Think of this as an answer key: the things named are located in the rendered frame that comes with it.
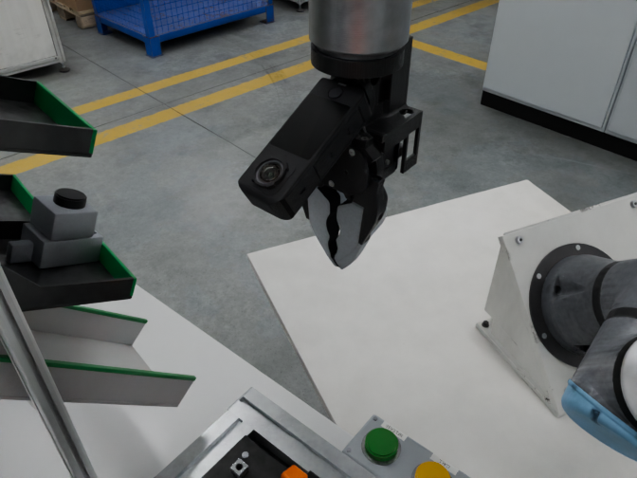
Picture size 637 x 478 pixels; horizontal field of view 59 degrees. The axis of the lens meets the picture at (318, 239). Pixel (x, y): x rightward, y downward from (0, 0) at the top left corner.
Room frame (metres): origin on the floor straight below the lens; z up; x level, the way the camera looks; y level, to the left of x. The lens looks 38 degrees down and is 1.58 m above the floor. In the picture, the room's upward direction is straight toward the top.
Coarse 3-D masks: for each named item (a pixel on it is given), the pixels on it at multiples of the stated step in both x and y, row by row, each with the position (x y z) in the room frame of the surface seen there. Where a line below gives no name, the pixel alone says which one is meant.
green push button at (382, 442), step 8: (368, 432) 0.39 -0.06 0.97; (376, 432) 0.39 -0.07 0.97; (384, 432) 0.39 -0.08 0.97; (392, 432) 0.39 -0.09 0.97; (368, 440) 0.38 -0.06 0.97; (376, 440) 0.38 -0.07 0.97; (384, 440) 0.38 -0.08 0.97; (392, 440) 0.38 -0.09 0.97; (368, 448) 0.37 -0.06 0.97; (376, 448) 0.37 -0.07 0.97; (384, 448) 0.37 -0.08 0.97; (392, 448) 0.37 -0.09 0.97; (376, 456) 0.36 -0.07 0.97; (384, 456) 0.36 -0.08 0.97; (392, 456) 0.37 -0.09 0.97
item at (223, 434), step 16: (224, 416) 0.42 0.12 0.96; (208, 432) 0.40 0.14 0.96; (224, 432) 0.40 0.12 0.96; (240, 432) 0.40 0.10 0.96; (192, 448) 0.38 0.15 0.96; (208, 448) 0.38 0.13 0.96; (224, 448) 0.38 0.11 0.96; (176, 464) 0.36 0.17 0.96; (192, 464) 0.36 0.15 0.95; (208, 464) 0.36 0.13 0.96
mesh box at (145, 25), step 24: (96, 0) 4.81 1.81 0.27; (120, 0) 4.52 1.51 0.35; (144, 0) 4.28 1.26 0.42; (168, 0) 4.43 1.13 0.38; (192, 0) 4.58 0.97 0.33; (216, 0) 4.74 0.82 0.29; (240, 0) 4.91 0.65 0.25; (264, 0) 5.10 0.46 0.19; (120, 24) 4.58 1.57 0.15; (144, 24) 4.29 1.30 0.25; (168, 24) 4.40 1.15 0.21; (192, 24) 4.56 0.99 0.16; (216, 24) 4.71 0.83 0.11
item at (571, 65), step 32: (512, 0) 3.35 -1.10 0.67; (544, 0) 3.21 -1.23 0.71; (576, 0) 3.08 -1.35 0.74; (608, 0) 2.97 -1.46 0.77; (512, 32) 3.32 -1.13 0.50; (544, 32) 3.18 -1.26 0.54; (576, 32) 3.05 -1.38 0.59; (608, 32) 2.94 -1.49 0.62; (512, 64) 3.29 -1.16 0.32; (544, 64) 3.15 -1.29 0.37; (576, 64) 3.02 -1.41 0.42; (608, 64) 2.90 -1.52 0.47; (512, 96) 3.25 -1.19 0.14; (544, 96) 3.11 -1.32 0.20; (576, 96) 2.98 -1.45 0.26; (608, 96) 2.86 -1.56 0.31; (576, 128) 2.97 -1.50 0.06
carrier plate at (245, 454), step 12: (240, 444) 0.38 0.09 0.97; (252, 444) 0.38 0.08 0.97; (228, 456) 0.36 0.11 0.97; (240, 456) 0.36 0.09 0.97; (252, 456) 0.36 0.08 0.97; (264, 456) 0.36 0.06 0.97; (216, 468) 0.35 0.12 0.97; (228, 468) 0.35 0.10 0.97; (240, 468) 0.35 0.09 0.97; (252, 468) 0.35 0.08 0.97; (264, 468) 0.35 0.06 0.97; (276, 468) 0.35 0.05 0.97
